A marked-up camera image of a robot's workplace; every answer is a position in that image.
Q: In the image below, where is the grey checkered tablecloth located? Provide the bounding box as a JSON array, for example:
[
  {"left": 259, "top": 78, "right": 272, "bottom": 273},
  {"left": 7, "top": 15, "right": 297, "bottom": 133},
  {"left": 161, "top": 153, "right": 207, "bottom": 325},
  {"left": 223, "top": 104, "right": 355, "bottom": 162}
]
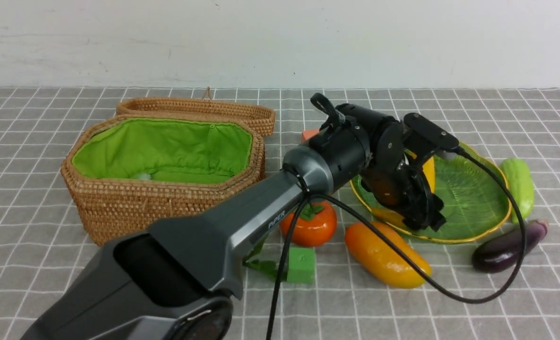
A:
[{"left": 0, "top": 87, "right": 560, "bottom": 340}]

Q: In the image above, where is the yellow orange mango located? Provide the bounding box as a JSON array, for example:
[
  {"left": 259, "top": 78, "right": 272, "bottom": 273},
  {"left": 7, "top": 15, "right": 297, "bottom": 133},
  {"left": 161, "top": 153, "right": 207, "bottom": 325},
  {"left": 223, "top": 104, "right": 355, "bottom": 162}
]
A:
[{"left": 345, "top": 221, "right": 433, "bottom": 289}]

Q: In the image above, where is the green glass leaf plate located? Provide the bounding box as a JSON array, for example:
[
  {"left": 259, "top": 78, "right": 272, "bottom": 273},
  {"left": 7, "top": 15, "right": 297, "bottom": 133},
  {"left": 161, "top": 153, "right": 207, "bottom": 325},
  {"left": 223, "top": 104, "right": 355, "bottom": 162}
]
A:
[{"left": 350, "top": 155, "right": 511, "bottom": 244}]

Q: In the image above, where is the orange foam cube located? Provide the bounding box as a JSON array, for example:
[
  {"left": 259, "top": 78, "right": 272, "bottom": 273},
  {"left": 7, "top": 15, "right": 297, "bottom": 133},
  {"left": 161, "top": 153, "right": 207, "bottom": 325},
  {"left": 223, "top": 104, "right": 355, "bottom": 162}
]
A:
[{"left": 301, "top": 129, "right": 319, "bottom": 144}]

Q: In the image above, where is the green cucumber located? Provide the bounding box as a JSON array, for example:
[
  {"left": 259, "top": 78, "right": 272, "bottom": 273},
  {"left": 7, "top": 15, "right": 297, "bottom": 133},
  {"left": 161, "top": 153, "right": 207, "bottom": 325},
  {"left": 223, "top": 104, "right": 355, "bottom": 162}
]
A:
[{"left": 500, "top": 158, "right": 535, "bottom": 219}]

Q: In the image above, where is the yellow banana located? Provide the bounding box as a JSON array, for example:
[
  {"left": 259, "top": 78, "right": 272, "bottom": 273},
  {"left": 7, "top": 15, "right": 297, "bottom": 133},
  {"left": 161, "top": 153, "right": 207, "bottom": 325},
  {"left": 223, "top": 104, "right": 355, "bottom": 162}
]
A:
[{"left": 405, "top": 149, "right": 437, "bottom": 194}]

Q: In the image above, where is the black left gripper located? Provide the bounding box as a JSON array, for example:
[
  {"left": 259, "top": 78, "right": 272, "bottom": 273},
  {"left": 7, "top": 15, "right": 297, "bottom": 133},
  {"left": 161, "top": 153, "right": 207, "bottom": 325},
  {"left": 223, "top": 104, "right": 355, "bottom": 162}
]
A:
[{"left": 360, "top": 151, "right": 446, "bottom": 232}]

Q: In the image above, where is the woven rattan basket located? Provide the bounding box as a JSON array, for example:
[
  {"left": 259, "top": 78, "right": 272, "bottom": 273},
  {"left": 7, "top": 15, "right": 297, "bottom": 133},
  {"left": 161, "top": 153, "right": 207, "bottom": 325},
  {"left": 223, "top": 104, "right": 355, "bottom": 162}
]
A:
[{"left": 60, "top": 114, "right": 266, "bottom": 246}]

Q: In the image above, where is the orange persimmon with green leaf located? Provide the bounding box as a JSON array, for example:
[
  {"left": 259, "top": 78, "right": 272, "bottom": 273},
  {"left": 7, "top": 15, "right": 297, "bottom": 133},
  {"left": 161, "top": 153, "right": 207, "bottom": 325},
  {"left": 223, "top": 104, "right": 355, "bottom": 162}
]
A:
[{"left": 291, "top": 201, "right": 337, "bottom": 247}]

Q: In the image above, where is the green foam cube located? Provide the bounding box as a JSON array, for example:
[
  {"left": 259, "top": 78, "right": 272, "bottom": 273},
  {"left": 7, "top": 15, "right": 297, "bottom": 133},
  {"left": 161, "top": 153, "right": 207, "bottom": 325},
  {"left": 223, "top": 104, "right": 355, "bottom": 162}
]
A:
[{"left": 285, "top": 246, "right": 316, "bottom": 284}]

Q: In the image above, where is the black camera cable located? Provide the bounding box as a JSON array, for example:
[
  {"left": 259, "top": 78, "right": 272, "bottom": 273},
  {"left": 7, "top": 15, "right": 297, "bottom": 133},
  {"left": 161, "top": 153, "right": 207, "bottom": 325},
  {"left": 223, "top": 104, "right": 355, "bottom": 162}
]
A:
[{"left": 266, "top": 149, "right": 527, "bottom": 340}]

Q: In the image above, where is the purple eggplant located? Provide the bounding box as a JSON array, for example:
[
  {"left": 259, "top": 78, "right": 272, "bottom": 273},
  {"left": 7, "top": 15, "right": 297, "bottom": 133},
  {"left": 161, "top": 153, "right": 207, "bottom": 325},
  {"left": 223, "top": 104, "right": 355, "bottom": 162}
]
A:
[{"left": 471, "top": 220, "right": 549, "bottom": 273}]

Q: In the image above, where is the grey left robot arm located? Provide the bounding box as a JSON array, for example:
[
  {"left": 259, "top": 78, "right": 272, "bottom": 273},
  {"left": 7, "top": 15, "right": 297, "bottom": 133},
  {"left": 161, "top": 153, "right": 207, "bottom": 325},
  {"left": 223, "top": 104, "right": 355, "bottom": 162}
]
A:
[{"left": 22, "top": 103, "right": 446, "bottom": 340}]

